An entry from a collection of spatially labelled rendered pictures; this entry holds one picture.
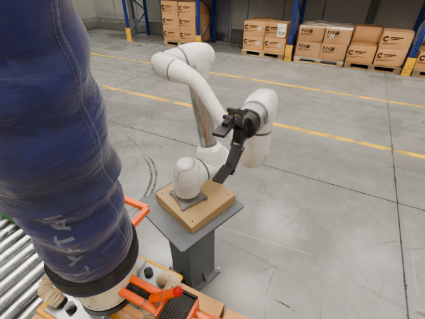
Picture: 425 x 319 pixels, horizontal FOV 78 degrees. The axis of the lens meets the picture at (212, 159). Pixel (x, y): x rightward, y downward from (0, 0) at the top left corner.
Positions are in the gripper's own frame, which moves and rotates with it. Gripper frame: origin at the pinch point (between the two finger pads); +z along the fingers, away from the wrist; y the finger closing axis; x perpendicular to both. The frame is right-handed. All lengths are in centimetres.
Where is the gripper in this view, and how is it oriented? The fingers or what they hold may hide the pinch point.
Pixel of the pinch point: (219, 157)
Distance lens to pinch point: 63.3
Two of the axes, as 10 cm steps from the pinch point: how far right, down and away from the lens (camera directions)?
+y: 0.0, 8.1, 5.9
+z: -4.4, 5.3, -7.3
